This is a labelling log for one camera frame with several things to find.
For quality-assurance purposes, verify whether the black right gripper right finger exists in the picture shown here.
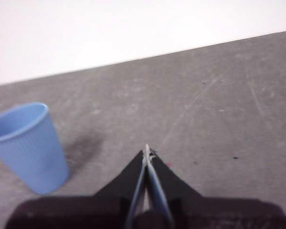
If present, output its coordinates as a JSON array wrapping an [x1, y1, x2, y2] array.
[[145, 144, 203, 229]]

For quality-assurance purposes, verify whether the blue ribbed plastic cup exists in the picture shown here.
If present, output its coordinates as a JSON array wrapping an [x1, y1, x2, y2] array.
[[0, 102, 70, 194]]

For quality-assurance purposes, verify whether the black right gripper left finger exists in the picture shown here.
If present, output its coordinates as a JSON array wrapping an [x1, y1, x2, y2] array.
[[92, 144, 149, 229]]

